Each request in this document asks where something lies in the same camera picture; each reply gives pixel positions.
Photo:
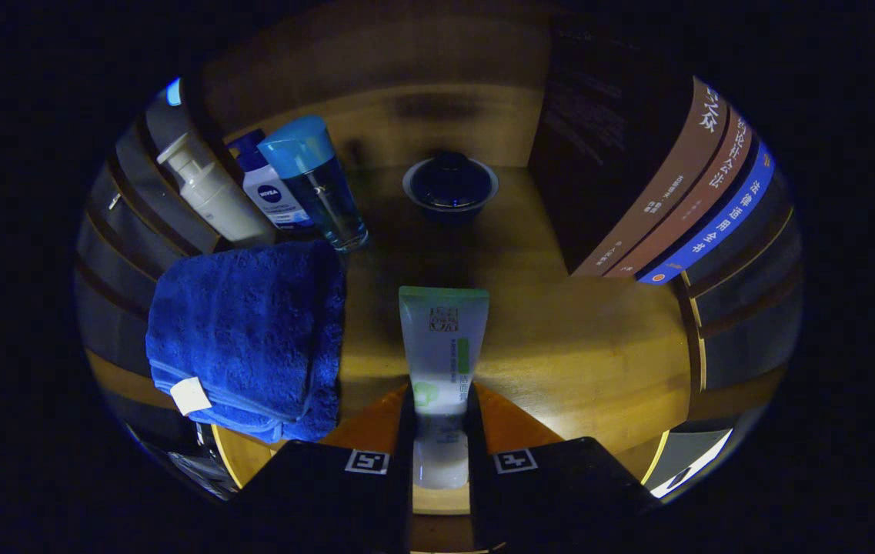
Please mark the white bottle with blue cap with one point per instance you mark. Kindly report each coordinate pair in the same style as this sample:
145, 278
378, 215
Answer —
272, 192

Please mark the wooden countertop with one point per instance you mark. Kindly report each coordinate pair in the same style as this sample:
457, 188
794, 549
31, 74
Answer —
560, 346

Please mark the wooden cabinet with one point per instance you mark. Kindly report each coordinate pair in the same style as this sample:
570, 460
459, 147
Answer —
406, 115

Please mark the reddish brown book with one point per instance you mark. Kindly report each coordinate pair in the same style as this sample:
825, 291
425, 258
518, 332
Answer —
703, 196

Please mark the blue lidded teacup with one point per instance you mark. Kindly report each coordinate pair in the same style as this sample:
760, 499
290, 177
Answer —
450, 185

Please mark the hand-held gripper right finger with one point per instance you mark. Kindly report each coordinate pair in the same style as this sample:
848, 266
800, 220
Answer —
552, 492

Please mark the white pump bottle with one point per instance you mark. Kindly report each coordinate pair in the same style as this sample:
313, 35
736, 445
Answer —
222, 208

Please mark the white and green tube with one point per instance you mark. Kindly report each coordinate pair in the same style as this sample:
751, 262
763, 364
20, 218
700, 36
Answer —
443, 346

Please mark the clear teal bottle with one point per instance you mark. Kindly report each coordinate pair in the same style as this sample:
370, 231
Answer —
322, 192

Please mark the blue folded towel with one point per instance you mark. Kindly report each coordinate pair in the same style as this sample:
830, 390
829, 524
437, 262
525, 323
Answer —
245, 331

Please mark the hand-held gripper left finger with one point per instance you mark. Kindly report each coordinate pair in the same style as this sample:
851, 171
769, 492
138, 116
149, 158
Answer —
329, 500

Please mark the dark brown book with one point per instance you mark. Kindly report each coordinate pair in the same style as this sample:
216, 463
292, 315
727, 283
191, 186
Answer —
614, 154

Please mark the blue book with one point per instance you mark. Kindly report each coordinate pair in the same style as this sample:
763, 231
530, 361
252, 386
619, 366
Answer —
722, 223

